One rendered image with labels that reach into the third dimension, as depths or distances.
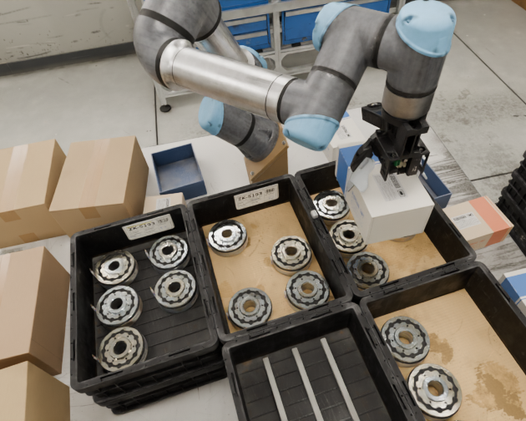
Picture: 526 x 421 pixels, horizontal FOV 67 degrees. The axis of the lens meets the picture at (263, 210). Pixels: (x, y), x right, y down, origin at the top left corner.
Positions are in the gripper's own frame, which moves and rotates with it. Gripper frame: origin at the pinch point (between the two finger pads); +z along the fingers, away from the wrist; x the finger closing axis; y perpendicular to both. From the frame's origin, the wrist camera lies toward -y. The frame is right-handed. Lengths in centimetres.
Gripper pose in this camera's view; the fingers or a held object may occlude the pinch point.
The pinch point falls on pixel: (380, 181)
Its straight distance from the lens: 84.9
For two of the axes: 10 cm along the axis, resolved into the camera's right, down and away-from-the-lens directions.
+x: 9.8, -2.0, 0.7
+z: 0.7, 6.2, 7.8
